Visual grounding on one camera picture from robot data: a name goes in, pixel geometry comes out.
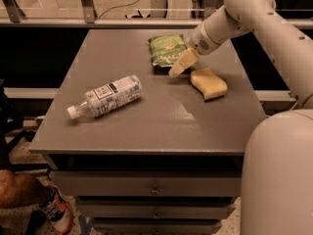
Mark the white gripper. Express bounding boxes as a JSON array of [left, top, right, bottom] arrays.
[[169, 23, 225, 78]]

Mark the green jalapeno chip bag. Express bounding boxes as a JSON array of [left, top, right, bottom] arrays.
[[149, 34, 187, 68]]

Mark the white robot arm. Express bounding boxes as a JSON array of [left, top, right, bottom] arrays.
[[169, 0, 313, 235]]

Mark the yellow sponge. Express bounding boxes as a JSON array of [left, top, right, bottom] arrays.
[[191, 68, 228, 101]]

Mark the grey drawer cabinet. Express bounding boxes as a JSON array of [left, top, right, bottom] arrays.
[[30, 29, 265, 224]]

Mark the clear plastic water bottle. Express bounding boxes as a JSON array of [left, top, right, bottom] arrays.
[[67, 74, 142, 119]]

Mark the middle grey drawer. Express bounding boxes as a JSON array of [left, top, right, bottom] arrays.
[[76, 200, 236, 219]]

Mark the grey drawer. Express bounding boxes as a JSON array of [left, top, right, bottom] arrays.
[[76, 200, 236, 219], [50, 171, 241, 197], [93, 220, 221, 235]]

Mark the top grey drawer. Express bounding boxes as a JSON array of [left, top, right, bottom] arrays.
[[50, 171, 241, 197]]

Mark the bottom grey drawer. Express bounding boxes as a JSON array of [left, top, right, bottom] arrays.
[[93, 220, 221, 235]]

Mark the black chair base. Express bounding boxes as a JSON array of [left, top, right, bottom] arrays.
[[0, 79, 34, 171]]

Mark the orange white sneaker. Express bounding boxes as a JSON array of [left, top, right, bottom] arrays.
[[39, 186, 73, 235]]

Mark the person's bare leg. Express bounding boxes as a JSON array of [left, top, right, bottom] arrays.
[[0, 170, 51, 209]]

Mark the cable on floor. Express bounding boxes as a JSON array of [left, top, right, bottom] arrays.
[[97, 0, 179, 20]]

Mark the metal railing frame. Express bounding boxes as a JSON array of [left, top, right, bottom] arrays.
[[0, 0, 313, 30]]

